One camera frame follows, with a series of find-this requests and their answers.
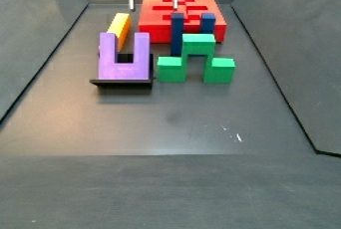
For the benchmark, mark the black angled fixture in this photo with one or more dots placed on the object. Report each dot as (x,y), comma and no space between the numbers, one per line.
(128,84)

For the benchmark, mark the yellow bar block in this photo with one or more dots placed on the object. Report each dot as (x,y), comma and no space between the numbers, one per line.
(119,27)

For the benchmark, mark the green stepped arch block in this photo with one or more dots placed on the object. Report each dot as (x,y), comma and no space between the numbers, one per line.
(196,46)

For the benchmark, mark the purple U-shaped block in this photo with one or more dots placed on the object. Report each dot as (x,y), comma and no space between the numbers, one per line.
(111,70)

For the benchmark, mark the red slotted board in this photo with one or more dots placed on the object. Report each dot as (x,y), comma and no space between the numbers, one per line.
(155,18)

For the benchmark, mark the blue U-shaped block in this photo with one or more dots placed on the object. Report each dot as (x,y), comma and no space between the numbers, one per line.
(176,20)

